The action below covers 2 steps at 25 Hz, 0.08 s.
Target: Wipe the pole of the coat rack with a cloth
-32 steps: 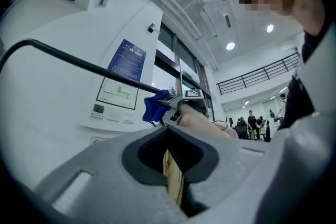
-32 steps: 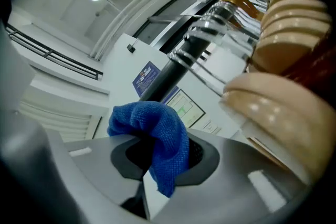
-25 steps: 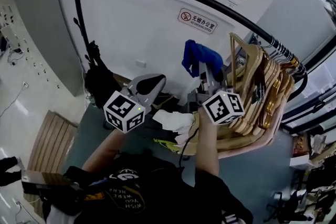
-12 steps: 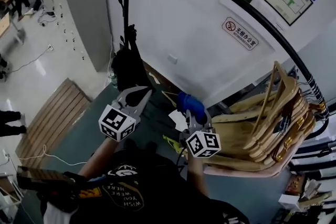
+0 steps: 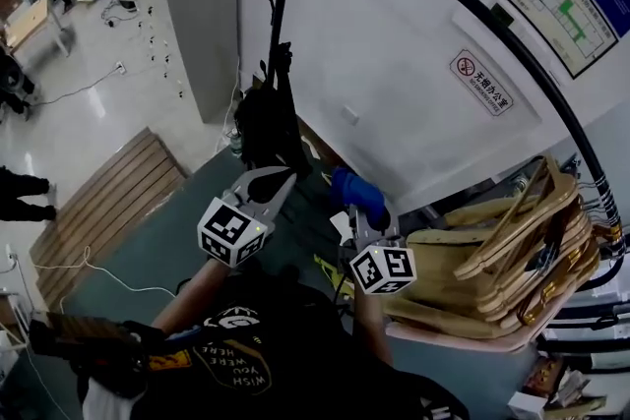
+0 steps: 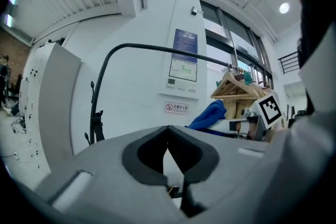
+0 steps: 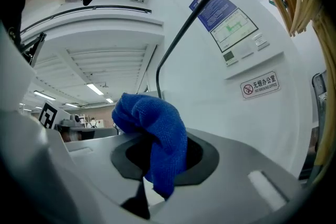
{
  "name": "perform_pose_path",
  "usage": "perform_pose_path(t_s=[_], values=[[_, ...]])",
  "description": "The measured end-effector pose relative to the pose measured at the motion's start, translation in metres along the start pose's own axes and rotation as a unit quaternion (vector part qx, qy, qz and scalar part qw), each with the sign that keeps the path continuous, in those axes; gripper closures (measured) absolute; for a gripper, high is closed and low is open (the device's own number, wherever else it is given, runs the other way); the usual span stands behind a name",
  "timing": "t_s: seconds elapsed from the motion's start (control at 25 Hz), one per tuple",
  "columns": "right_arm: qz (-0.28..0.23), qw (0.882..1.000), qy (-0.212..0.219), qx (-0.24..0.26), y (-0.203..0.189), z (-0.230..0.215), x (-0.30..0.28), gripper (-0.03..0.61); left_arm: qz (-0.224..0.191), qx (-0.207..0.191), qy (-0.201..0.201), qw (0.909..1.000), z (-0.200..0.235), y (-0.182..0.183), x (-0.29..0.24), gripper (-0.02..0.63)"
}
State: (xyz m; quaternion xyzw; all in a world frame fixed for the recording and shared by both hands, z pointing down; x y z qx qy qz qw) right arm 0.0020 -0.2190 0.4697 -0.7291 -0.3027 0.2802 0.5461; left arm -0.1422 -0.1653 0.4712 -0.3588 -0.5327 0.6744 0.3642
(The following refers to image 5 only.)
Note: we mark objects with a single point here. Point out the blue cloth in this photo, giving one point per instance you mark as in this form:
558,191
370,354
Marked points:
359,192

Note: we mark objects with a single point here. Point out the white paper card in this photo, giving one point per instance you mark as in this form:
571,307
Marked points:
612,289

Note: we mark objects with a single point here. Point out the clear water bottle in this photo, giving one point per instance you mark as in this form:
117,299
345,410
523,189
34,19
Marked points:
236,145

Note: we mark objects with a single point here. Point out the white wall socket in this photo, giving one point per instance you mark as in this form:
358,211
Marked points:
349,114

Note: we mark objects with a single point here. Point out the brown wooden frame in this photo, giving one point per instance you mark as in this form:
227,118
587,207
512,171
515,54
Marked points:
320,152

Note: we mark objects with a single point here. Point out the framed floor plan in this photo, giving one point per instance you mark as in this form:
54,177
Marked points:
561,10

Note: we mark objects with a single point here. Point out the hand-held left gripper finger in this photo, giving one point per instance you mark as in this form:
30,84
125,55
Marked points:
246,179
281,199

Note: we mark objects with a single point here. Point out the brown snack box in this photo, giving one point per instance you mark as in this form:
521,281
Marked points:
544,378

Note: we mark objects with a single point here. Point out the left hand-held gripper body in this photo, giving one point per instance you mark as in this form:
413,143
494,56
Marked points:
231,233

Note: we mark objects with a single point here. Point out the wooden slatted platform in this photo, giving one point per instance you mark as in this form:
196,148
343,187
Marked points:
108,211

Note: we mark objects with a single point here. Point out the grey locker cabinet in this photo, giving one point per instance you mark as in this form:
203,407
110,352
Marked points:
197,15

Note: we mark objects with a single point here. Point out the bunch of wooden hangers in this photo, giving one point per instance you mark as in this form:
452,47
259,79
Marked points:
467,251

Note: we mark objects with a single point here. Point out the person's white trousers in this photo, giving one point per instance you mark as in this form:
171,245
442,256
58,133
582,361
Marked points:
110,403

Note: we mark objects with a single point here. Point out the black metal shelf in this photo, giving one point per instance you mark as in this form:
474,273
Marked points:
585,324

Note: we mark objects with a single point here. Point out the person's black printed t-shirt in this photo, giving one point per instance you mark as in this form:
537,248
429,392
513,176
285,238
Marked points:
295,359

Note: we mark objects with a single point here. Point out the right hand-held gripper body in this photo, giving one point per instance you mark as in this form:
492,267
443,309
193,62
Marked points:
384,270

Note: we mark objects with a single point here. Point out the person's left forearm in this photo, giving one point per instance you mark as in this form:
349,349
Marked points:
192,295

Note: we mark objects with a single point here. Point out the white no-smoking sign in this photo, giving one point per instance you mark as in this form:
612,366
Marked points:
481,82

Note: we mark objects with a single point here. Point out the black waist bag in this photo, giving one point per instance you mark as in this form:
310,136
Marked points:
93,349

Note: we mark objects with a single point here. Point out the yellow black tool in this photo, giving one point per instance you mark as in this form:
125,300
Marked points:
332,275

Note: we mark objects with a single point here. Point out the person's right forearm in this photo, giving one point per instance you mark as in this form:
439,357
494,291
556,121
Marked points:
371,329

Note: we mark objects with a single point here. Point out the white paper sheet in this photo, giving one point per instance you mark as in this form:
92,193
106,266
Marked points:
339,226

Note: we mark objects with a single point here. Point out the light wooden table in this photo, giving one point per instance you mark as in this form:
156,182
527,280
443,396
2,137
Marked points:
29,17

